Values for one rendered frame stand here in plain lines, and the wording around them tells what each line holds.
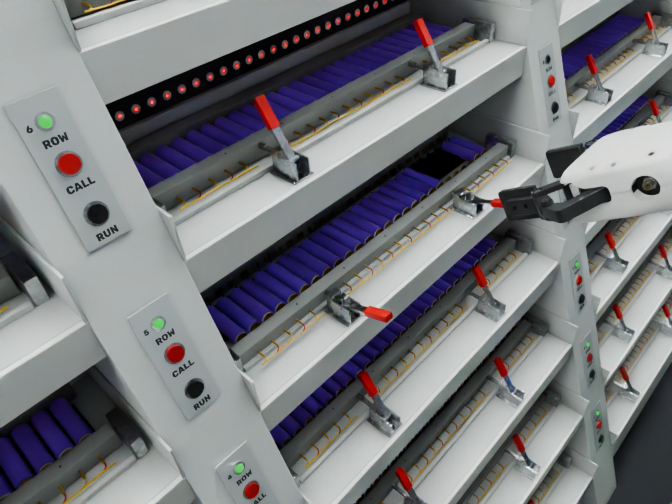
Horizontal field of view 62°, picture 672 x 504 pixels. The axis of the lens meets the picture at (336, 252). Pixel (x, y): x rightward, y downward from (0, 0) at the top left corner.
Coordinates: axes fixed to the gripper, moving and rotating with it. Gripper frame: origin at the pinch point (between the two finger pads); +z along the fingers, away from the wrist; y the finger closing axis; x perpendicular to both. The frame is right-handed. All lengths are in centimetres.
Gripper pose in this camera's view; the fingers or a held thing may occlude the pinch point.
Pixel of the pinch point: (536, 182)
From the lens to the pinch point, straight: 59.9
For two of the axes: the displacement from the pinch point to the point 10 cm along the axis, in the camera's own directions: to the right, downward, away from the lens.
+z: -5.8, 0.4, 8.1
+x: -4.4, -8.6, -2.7
